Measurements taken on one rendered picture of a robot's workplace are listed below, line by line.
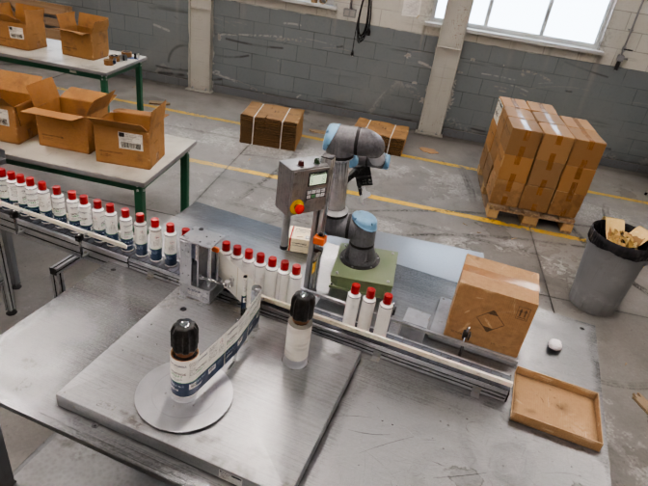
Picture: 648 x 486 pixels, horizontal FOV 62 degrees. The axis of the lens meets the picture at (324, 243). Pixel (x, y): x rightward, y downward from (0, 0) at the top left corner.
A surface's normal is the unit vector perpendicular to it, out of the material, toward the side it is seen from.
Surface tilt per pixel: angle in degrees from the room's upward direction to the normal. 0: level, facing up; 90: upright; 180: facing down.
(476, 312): 90
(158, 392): 0
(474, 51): 90
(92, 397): 0
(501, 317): 90
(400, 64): 90
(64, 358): 0
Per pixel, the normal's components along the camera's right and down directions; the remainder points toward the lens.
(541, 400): 0.13, -0.85
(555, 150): -0.16, 0.49
